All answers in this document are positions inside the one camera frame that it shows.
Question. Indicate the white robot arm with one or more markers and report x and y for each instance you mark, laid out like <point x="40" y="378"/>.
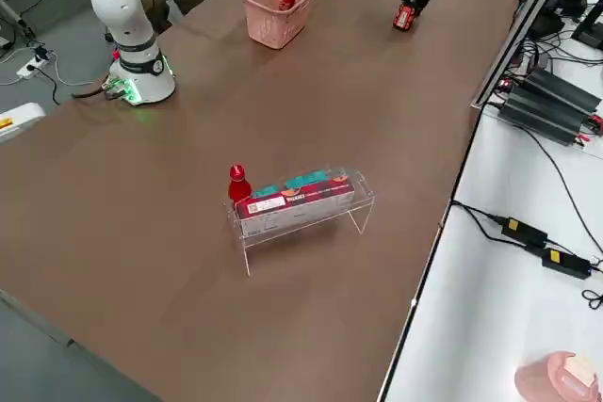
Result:
<point x="122" y="11"/>

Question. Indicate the pink plastic basket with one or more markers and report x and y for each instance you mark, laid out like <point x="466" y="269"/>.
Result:
<point x="273" y="27"/>

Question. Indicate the black desk device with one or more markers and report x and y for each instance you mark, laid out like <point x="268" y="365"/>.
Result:
<point x="560" y="2"/>

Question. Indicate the black finned power supply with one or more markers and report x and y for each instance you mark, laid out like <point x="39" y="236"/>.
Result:
<point x="542" y="117"/>
<point x="563" y="89"/>

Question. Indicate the black monitor stand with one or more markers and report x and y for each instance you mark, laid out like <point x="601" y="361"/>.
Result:
<point x="589" y="27"/>

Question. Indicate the teal snack packet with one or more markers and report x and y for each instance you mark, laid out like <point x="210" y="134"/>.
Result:
<point x="304" y="180"/>
<point x="266" y="191"/>

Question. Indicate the red tartan shortbread box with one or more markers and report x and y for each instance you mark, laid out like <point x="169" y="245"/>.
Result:
<point x="292" y="202"/>

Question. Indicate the clear acrylic shelf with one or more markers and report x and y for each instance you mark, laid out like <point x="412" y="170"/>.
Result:
<point x="306" y="223"/>

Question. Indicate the black power adapter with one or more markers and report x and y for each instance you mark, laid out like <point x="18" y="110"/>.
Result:
<point x="524" y="231"/>
<point x="565" y="264"/>

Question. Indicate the white floor power strip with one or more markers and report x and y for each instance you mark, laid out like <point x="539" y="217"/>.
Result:
<point x="33" y="67"/>

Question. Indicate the white control box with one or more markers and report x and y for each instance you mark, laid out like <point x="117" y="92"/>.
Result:
<point x="19" y="122"/>

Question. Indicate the pink round container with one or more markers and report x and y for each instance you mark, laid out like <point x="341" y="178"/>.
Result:
<point x="551" y="378"/>

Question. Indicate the aluminium frame post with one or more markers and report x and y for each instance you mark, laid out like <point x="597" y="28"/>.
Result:
<point x="523" y="30"/>

